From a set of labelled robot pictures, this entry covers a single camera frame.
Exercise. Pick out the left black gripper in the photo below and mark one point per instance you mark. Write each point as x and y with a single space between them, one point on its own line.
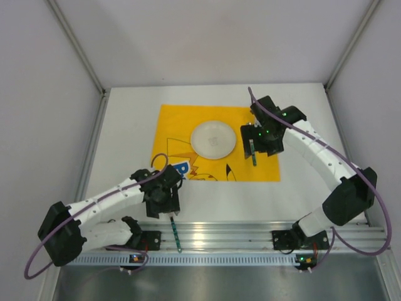
167 208

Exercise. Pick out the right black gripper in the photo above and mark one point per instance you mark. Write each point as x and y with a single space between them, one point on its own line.
248 142

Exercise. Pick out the spoon with green handle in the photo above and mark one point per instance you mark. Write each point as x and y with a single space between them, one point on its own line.
253 152

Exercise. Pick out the fork with green handle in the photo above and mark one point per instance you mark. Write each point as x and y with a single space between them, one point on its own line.
175 233

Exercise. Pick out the cream round plate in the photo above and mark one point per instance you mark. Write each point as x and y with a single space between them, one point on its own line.
213 140

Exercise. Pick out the yellow cloth placemat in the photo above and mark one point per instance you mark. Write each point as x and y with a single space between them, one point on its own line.
172 137

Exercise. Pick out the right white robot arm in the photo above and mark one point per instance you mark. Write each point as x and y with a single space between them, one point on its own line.
350 187

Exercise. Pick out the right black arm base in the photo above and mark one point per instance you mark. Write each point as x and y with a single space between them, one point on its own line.
294 239

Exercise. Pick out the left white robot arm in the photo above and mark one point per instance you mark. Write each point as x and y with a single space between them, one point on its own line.
103 220

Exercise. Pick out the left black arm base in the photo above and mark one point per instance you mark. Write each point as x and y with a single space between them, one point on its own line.
147 241

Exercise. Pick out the aluminium rail frame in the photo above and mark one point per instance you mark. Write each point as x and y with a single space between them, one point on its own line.
232 237

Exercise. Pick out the perforated cable duct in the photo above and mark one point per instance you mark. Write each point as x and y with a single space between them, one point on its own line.
192 260

